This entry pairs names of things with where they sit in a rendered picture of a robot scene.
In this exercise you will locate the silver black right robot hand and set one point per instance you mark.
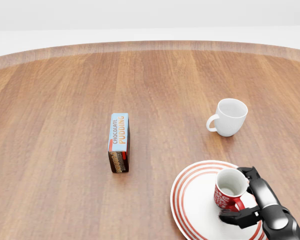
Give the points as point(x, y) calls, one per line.
point(265, 195)

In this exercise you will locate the red patterned mug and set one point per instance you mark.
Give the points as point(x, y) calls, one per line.
point(230, 190)

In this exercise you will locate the white plate with red rings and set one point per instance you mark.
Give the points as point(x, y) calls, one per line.
point(197, 200)

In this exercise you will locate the white mug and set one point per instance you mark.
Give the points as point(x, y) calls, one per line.
point(230, 117)

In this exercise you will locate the chocolate pudding box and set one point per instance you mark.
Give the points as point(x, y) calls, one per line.
point(119, 140)

